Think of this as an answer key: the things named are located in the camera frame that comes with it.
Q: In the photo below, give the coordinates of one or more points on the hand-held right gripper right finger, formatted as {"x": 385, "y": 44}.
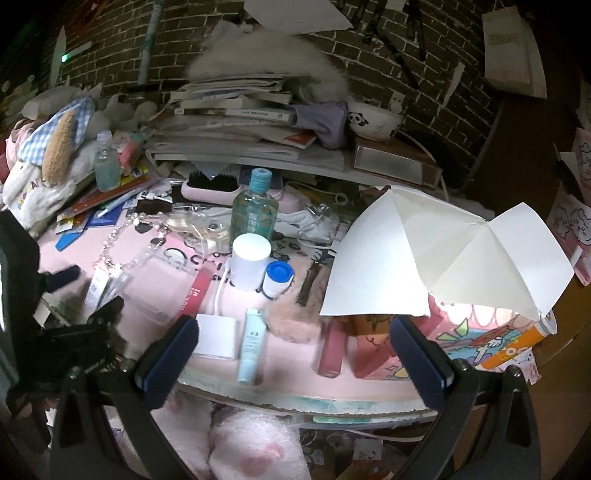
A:
{"x": 418, "y": 364}

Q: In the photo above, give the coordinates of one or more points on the small bottle white cap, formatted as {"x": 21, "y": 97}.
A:
{"x": 107, "y": 164}

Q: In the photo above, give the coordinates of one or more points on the pink printed mat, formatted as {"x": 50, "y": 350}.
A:
{"x": 281, "y": 364}

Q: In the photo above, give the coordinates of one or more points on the white fur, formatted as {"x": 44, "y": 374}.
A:
{"x": 277, "y": 60}

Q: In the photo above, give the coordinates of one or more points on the light blue cream tube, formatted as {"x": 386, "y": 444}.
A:
{"x": 251, "y": 346}

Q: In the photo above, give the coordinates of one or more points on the pink cartoon printed bag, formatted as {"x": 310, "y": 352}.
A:
{"x": 466, "y": 332}

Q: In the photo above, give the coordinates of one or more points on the pink printed paper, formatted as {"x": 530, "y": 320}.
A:
{"x": 577, "y": 207}

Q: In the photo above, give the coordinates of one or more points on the clear plastic box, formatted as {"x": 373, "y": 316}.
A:
{"x": 157, "y": 286}

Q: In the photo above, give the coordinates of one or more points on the red pink tube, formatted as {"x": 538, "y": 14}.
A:
{"x": 196, "y": 295}

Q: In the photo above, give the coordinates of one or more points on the white paper sheet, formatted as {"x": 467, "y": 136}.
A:
{"x": 295, "y": 14}

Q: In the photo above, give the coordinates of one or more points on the purple cloth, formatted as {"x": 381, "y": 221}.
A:
{"x": 323, "y": 122}

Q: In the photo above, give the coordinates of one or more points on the pink lip gloss tube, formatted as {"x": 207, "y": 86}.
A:
{"x": 332, "y": 350}

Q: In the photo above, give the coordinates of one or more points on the pink hairbrush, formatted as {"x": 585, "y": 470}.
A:
{"x": 207, "y": 194}

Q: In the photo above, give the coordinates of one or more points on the small white jar blue lid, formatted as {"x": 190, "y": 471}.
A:
{"x": 278, "y": 279}

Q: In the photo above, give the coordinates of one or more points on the white paper bag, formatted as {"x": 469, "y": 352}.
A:
{"x": 510, "y": 50}

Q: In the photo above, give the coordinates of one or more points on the white packet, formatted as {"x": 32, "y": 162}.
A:
{"x": 99, "y": 288}

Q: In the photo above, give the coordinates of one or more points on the grey flat box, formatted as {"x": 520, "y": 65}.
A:
{"x": 397, "y": 161}

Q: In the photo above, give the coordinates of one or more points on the white cylindrical jar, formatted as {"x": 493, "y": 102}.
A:
{"x": 249, "y": 263}

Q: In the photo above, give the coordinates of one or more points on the stack of books and papers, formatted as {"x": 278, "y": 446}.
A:
{"x": 231, "y": 120}

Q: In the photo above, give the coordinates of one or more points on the large clear bottle blue cap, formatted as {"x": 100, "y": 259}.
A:
{"x": 254, "y": 214}

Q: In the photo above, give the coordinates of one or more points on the white panda bowl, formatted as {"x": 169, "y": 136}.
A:
{"x": 374, "y": 120}

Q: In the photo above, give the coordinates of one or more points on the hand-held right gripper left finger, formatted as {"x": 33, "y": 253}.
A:
{"x": 171, "y": 360}

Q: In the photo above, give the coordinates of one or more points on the pile of stationery packets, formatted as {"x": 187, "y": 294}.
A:
{"x": 106, "y": 198}

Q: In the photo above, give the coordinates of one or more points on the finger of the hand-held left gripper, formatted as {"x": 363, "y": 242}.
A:
{"x": 108, "y": 312}
{"x": 60, "y": 278}

